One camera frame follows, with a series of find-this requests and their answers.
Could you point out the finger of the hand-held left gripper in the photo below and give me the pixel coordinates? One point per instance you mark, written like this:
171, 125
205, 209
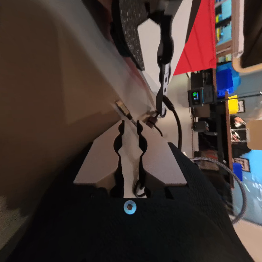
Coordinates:
149, 45
182, 30

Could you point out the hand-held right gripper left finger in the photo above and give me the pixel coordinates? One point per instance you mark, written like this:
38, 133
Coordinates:
98, 161

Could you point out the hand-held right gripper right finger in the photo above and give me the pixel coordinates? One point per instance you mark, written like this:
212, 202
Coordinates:
163, 163

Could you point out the grey usb hub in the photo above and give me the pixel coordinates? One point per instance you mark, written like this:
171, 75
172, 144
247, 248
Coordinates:
166, 81

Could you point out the red sheet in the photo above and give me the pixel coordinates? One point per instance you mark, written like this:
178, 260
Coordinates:
196, 41

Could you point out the storage shelf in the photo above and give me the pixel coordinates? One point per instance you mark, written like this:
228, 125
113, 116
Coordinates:
223, 30

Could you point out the black box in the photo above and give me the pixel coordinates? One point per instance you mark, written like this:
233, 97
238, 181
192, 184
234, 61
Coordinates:
201, 78

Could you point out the small black device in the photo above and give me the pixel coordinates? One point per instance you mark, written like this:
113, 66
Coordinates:
200, 126

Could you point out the blue storage bin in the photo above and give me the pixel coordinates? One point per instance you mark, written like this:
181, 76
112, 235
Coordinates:
225, 79

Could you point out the black power station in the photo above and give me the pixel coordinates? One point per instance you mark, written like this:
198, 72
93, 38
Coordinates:
206, 96

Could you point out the black white printed tag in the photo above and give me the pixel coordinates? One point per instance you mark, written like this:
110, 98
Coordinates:
242, 164

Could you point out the yellow storage bin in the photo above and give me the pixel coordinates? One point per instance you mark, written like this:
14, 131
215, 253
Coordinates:
233, 105

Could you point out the cardboard box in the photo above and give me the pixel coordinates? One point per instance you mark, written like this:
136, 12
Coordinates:
254, 135

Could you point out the pale wooden frame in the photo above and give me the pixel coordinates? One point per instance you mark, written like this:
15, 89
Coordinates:
237, 41

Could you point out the brown wooden post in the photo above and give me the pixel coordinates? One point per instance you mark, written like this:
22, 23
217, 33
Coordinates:
229, 143

